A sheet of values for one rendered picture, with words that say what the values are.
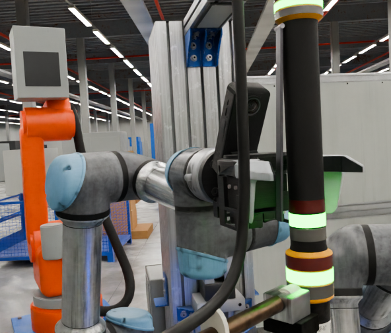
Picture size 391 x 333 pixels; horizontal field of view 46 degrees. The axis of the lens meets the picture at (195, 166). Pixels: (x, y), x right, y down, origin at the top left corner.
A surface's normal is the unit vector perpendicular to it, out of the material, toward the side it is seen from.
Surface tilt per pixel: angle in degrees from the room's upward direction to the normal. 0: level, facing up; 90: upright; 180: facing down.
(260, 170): 42
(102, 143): 90
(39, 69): 90
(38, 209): 96
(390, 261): 89
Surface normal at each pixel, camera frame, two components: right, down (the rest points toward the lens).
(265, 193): 0.35, 0.03
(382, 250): -0.15, -0.30
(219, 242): 0.63, 0.00
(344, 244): -0.46, -0.54
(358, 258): -0.20, -0.08
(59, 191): -0.77, -0.06
